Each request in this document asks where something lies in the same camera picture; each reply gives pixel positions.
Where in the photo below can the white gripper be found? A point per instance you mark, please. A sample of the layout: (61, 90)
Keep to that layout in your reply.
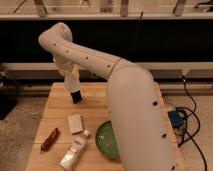
(71, 75)

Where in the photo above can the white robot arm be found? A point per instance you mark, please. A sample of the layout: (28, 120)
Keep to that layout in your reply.
(133, 105)

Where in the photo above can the white rectangular eraser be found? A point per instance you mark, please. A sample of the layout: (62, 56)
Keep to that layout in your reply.
(75, 123)

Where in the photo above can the green ceramic cup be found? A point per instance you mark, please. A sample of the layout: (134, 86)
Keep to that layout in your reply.
(106, 142)

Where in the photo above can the dark red pen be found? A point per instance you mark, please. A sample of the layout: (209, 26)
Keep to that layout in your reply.
(50, 140)

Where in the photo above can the small white bottle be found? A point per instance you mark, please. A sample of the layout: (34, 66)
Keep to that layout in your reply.
(74, 152)

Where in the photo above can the blue power adapter box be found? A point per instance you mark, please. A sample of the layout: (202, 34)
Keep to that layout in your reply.
(175, 119)

